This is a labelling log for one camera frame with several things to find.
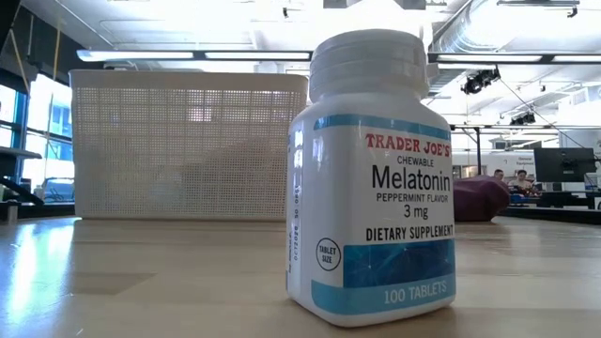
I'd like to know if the black background monitor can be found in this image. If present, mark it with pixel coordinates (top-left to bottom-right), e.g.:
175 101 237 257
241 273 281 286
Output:
532 146 597 184

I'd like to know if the folded purple cloth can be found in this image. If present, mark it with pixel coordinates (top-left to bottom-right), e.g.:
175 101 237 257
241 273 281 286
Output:
452 175 512 223

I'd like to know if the white melatonin supplement bottle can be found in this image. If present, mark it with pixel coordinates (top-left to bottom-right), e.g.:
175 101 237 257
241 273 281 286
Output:
285 28 458 329

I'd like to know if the silver ventilation duct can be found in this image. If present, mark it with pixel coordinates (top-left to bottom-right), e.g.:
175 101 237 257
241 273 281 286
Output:
427 0 517 93

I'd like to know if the black rig bar with lights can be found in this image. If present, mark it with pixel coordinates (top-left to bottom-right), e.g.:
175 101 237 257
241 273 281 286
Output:
76 48 601 66

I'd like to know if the black ceiling spotlight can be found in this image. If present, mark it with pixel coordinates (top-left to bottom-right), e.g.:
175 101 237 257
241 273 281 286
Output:
460 67 501 96
509 111 537 127

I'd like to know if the yellow hanging rope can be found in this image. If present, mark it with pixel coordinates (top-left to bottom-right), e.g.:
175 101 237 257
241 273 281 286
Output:
8 28 30 95

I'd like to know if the dark side shelf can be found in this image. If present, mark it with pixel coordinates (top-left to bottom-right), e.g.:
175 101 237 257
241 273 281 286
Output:
0 146 44 165

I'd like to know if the white perforated plastic basket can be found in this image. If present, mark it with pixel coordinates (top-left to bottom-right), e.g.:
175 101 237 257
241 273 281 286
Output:
68 69 310 223

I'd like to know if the black background table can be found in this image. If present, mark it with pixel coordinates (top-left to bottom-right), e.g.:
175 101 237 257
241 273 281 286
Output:
505 189 601 210

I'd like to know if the black background rig frame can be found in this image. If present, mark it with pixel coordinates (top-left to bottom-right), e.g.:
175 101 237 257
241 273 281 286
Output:
449 122 601 176

